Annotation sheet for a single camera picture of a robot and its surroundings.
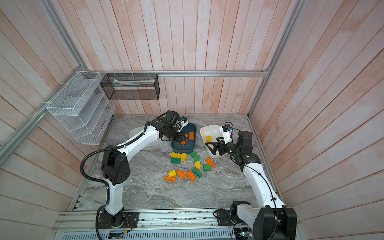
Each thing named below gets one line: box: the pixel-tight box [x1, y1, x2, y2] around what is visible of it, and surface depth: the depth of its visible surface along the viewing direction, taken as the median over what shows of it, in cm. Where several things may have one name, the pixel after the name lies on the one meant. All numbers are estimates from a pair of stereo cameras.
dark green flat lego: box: [170, 158, 182, 164], surface depth 97 cm
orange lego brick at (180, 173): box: [176, 169, 187, 180], surface depth 90 cm
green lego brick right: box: [203, 164, 211, 172], surface depth 92 cm
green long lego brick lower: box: [192, 167, 203, 179], surface depth 90 cm
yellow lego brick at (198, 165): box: [194, 161, 202, 170], surface depth 92 cm
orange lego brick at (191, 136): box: [189, 132, 195, 140], surface depth 109 cm
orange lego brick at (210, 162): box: [205, 157, 215, 168], surface depth 96 cm
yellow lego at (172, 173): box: [168, 170, 177, 178], surface depth 88 cm
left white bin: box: [129, 126, 145, 139], surface depth 105 cm
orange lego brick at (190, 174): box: [186, 170, 197, 182], surface depth 90 cm
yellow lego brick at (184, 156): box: [181, 152, 188, 162], surface depth 97 cm
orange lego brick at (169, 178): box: [164, 176, 176, 182], surface depth 87 cm
